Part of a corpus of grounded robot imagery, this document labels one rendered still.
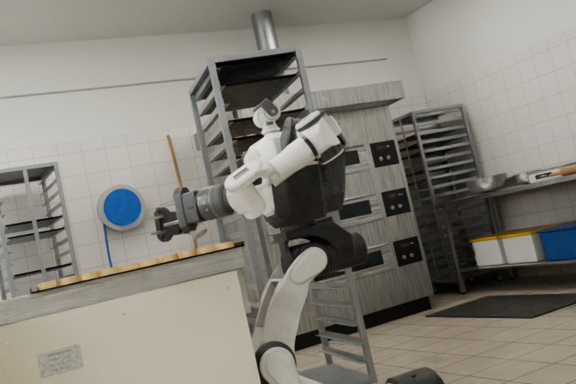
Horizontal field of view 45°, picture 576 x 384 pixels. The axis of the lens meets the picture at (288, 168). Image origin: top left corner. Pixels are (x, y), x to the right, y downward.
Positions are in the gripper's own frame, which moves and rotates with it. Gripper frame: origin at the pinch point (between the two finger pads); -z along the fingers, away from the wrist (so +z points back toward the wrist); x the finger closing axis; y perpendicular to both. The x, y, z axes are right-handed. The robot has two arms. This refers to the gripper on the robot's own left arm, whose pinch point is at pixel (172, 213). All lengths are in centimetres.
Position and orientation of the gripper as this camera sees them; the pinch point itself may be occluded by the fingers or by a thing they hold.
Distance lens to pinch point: 191.6
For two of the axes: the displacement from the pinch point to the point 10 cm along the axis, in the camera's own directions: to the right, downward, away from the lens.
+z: 8.8, -2.4, -4.0
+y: -4.1, 0.0, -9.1
